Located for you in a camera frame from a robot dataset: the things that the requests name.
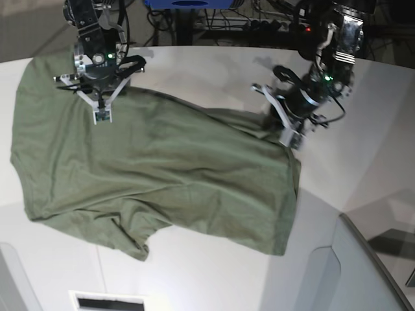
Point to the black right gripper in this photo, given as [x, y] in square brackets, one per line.
[106, 72]

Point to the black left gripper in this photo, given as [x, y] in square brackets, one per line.
[301, 100]

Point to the green t-shirt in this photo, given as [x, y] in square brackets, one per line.
[161, 161]

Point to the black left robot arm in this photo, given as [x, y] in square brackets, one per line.
[329, 34]

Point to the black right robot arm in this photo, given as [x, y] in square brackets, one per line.
[101, 53]

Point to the black power strip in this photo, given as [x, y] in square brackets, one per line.
[244, 24]

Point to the blue box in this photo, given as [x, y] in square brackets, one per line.
[193, 4]

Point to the black table post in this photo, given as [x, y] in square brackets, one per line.
[184, 23]

